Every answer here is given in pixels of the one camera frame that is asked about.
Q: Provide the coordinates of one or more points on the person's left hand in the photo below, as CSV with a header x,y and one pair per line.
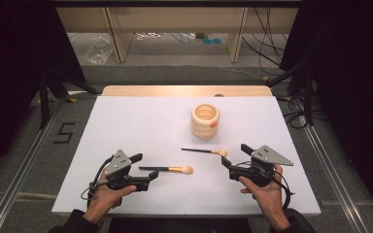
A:
x,y
105,200

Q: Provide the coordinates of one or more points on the thick black makeup brush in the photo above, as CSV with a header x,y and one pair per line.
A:
x,y
162,168

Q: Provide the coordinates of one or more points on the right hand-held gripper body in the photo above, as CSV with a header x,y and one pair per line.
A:
x,y
259,171

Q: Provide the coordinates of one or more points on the aluminium floor rail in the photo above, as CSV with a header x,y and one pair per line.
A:
x,y
333,178
19,178

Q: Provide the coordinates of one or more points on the blue disc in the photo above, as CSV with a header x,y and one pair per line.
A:
x,y
207,41
217,40

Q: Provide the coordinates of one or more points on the clear plastic bag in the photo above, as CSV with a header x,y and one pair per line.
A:
x,y
98,50

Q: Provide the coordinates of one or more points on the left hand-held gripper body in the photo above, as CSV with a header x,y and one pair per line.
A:
x,y
118,168

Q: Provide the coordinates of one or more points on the white table mat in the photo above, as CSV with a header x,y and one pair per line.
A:
x,y
142,123

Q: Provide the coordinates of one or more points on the wooden table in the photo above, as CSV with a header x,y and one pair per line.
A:
x,y
142,90

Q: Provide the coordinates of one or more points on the person's right hand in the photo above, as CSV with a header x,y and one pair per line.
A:
x,y
270,197

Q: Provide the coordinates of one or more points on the thin black makeup brush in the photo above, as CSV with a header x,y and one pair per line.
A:
x,y
200,150

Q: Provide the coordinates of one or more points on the dark curtain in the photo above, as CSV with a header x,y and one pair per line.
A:
x,y
353,81
13,64

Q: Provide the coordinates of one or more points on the black stand legs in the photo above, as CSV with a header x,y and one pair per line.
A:
x,y
308,97
45,100

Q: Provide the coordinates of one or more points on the cream ribbed brush holder cup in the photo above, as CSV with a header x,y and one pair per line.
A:
x,y
204,127

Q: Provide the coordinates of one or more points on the light wooden shelf unit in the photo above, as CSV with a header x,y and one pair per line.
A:
x,y
119,42

